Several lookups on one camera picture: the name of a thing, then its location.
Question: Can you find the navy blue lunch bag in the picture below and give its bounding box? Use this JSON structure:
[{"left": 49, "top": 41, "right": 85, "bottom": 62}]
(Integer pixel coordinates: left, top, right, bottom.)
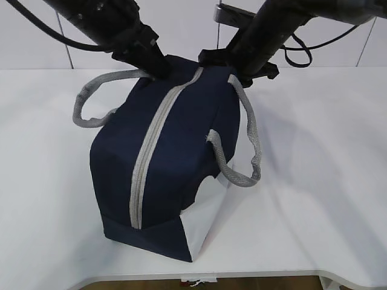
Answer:
[{"left": 73, "top": 56, "right": 261, "bottom": 262}]

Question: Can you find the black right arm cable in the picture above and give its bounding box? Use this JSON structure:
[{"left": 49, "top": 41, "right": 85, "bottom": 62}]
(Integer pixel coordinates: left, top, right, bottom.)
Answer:
[{"left": 282, "top": 24, "right": 360, "bottom": 68}]

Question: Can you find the white tag under table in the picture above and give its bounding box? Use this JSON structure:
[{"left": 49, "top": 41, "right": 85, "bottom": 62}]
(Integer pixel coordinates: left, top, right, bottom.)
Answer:
[{"left": 180, "top": 275, "right": 218, "bottom": 287}]

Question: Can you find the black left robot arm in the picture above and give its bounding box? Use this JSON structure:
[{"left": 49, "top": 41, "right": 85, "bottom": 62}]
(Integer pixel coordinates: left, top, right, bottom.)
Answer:
[{"left": 46, "top": 0, "right": 172, "bottom": 79}]

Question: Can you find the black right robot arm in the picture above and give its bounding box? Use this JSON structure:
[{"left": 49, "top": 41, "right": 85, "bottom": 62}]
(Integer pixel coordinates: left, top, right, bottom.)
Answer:
[{"left": 198, "top": 1, "right": 386, "bottom": 88}]

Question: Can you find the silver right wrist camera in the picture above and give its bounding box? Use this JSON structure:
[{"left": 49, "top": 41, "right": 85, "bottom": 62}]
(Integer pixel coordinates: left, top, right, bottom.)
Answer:
[{"left": 213, "top": 3, "right": 256, "bottom": 28}]

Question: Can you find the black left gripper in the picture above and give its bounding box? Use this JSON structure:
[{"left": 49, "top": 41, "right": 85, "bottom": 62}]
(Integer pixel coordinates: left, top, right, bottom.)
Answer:
[{"left": 111, "top": 25, "right": 173, "bottom": 79}]

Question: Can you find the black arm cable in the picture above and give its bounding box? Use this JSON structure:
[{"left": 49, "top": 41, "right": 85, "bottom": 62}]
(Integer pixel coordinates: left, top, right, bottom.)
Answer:
[
  {"left": 282, "top": 24, "right": 360, "bottom": 68},
  {"left": 5, "top": 0, "right": 119, "bottom": 52}
]

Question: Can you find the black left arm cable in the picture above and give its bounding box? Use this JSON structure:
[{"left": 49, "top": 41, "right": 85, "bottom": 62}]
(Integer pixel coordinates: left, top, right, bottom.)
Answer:
[{"left": 5, "top": 0, "right": 119, "bottom": 52}]

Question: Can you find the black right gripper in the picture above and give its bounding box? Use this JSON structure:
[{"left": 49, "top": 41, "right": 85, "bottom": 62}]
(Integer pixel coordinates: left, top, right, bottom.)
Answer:
[{"left": 198, "top": 48, "right": 279, "bottom": 88}]

